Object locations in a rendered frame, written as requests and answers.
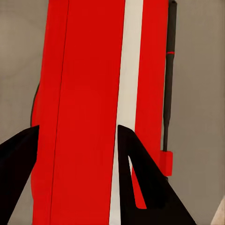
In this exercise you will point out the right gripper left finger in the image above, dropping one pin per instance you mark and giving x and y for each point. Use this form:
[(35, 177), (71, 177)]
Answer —
[(18, 156)]

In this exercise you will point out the coffee table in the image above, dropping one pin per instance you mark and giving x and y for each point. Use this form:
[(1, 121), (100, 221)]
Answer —
[(196, 132)]

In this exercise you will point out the radio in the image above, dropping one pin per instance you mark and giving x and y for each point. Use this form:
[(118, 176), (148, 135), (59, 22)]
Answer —
[(105, 63)]

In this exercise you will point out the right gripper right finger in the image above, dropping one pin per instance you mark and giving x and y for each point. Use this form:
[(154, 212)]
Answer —
[(163, 205)]

